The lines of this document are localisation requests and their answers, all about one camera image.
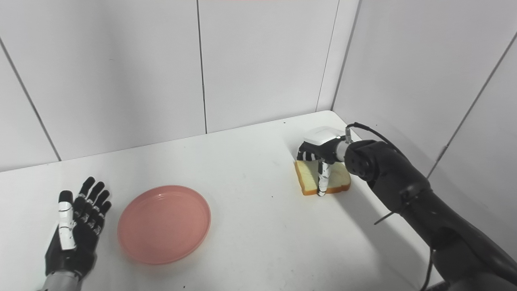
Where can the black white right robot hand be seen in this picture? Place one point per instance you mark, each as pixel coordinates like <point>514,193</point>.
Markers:
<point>323,139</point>

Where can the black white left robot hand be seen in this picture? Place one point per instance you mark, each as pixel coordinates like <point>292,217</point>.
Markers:
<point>78,250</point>

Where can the slice of white bread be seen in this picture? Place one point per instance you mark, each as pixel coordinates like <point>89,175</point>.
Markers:
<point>309,178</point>

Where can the pink round plate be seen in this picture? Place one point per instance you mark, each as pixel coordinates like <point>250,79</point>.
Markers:
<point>163,224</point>

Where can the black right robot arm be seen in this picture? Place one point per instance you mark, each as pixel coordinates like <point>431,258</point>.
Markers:
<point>404,178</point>

